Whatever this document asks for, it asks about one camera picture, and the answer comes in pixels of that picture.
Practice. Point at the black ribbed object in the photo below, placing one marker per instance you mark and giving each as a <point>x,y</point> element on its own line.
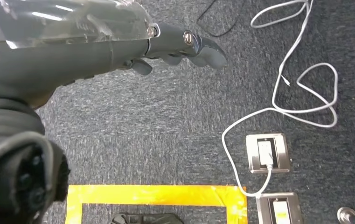
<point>146,219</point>

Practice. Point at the yellow floor tape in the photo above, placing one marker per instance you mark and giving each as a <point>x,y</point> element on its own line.
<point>152,194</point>

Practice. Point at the floor socket with white plug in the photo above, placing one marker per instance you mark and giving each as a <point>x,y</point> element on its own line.
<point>268,153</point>

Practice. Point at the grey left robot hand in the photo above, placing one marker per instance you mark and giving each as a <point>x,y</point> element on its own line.
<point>56,58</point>

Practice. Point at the floor socket with yellow label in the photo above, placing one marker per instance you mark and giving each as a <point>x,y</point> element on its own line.
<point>280,210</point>

